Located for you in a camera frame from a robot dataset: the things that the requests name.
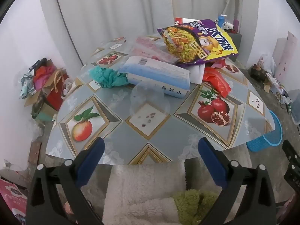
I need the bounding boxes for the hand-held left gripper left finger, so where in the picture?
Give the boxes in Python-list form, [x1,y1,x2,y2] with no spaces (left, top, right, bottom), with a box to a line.
[26,137,105,225]

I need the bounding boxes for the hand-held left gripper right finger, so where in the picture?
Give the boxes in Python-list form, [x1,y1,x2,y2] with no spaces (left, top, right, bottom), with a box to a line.
[198,137,277,225]

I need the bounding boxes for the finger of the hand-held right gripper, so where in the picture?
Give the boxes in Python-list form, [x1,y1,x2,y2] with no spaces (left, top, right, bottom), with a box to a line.
[282,140,300,167]
[284,165,300,186]

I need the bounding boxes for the blue mesh wastebasket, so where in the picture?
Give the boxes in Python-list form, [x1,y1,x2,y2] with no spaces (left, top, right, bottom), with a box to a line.
[246,110,283,152]

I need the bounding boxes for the red plastic wrapper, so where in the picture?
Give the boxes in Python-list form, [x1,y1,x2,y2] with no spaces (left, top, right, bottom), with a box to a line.
[202,60,232,98]

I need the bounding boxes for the purple yellow snack bag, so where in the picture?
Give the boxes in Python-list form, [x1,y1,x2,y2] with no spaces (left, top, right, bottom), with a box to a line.
[157,19,238,66]

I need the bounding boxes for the clear pink plastic bag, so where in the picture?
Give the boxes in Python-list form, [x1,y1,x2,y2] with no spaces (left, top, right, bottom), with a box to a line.
[130,36,179,64]

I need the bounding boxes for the green fleece cloth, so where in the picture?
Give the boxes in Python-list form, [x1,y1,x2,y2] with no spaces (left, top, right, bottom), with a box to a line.
[172,190,219,225]

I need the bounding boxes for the white fleece garment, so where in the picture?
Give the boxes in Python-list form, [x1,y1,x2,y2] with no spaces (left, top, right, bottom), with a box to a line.
[103,162,188,225]

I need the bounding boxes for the white printed plastic sheets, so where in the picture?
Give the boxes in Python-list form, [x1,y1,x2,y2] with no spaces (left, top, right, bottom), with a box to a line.
[266,73,294,104]

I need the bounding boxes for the fruit printed table cover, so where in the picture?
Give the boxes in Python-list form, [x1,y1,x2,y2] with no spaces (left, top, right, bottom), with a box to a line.
[45,36,275,166]

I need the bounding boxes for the red gift bag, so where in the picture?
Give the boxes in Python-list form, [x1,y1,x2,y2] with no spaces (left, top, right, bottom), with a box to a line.
[46,68,71,112]

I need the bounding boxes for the brown cardboard box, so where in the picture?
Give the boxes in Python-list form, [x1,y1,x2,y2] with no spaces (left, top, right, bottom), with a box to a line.
[25,88,47,109]

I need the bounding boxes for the pink poster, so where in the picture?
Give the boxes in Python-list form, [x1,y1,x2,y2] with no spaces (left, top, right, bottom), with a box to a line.
[0,178,29,225]

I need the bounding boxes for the dark box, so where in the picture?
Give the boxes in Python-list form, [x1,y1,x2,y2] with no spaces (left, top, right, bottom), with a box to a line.
[250,64,270,81]

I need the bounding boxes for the clear plastic lid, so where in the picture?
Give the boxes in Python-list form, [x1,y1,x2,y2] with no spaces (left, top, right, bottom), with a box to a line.
[130,82,171,120]

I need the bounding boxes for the white plastic bag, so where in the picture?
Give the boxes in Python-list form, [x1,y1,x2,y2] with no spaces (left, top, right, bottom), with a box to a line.
[258,53,277,72]

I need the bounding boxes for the pink red cloth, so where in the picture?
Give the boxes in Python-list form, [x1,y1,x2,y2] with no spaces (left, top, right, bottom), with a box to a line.
[33,66,57,90]

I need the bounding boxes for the teal patterned cloth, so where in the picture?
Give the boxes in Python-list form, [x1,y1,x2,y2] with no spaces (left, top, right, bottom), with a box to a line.
[20,74,36,99]

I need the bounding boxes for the pink dotted board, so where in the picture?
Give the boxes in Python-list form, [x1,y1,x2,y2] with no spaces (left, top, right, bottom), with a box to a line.
[274,31,298,80]

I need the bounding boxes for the blue white book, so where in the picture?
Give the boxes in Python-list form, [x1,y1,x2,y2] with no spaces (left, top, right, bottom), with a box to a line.
[117,56,191,98]

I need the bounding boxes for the grey cabinet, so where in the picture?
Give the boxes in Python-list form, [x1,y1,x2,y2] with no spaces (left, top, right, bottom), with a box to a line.
[228,33,242,62]

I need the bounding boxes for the blue pump bottle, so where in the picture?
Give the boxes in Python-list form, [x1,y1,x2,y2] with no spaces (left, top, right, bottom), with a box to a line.
[217,15,228,29]

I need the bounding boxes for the white curtain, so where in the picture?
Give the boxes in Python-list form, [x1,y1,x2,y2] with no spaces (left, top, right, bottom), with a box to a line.
[37,0,259,66]

